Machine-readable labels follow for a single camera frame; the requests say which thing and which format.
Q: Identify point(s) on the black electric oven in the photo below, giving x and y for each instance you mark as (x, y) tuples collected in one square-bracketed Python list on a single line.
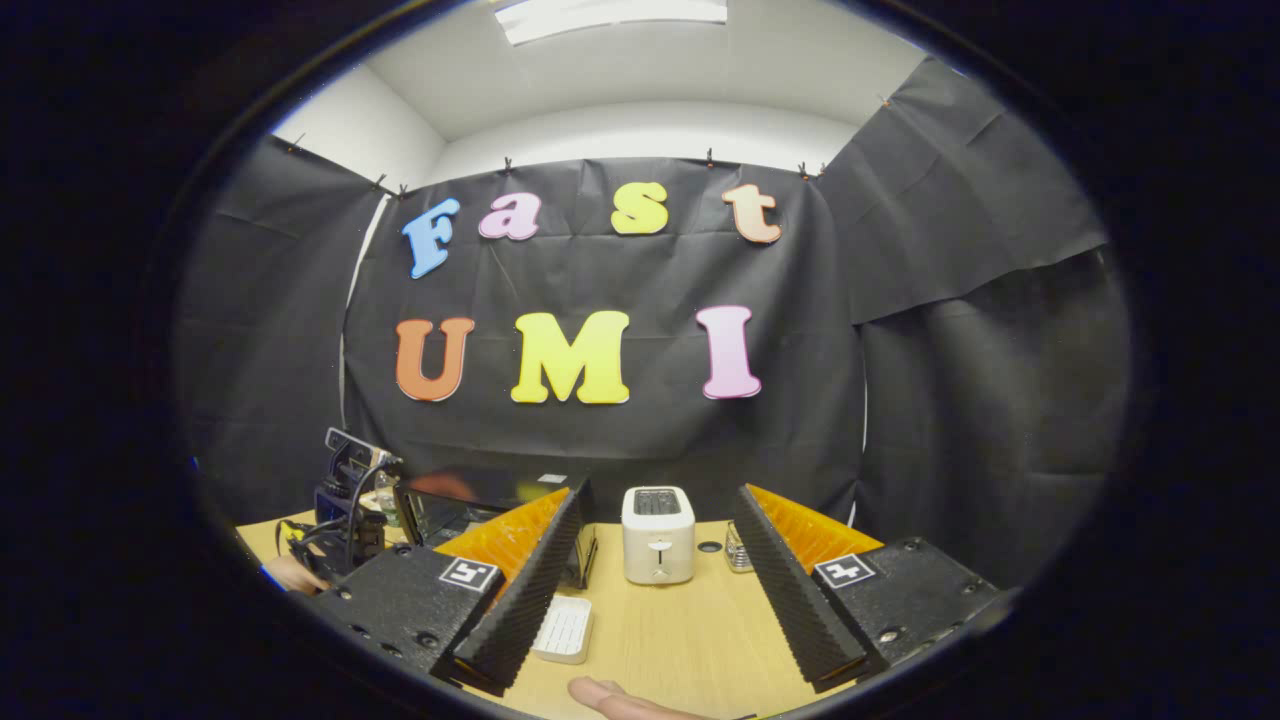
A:
[(470, 500)]

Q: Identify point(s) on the white toaster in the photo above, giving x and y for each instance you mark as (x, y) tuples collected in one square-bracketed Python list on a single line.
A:
[(658, 540)]

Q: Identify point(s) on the black backdrop cloth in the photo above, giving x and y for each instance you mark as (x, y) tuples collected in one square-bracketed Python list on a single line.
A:
[(800, 400)]

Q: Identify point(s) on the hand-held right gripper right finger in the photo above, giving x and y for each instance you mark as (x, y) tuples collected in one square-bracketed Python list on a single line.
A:
[(790, 600)]

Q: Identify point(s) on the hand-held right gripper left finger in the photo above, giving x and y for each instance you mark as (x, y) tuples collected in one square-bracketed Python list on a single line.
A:
[(530, 600)]

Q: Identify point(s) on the white plastic sandwich holder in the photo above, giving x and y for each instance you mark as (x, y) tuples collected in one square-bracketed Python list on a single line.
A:
[(565, 630)]

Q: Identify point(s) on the ceiling light panel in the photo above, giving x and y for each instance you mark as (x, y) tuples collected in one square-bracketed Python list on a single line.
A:
[(610, 18)]

